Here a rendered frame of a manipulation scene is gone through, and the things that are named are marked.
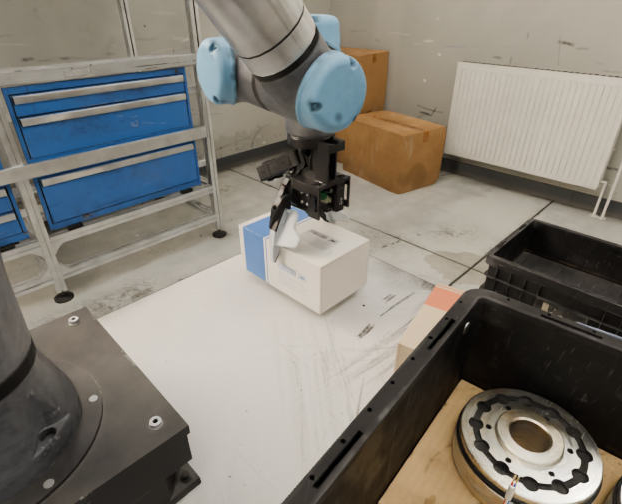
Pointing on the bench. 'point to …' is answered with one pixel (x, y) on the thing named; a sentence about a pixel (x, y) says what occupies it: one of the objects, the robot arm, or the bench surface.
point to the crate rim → (389, 397)
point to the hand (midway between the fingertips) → (302, 245)
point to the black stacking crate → (548, 386)
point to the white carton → (308, 260)
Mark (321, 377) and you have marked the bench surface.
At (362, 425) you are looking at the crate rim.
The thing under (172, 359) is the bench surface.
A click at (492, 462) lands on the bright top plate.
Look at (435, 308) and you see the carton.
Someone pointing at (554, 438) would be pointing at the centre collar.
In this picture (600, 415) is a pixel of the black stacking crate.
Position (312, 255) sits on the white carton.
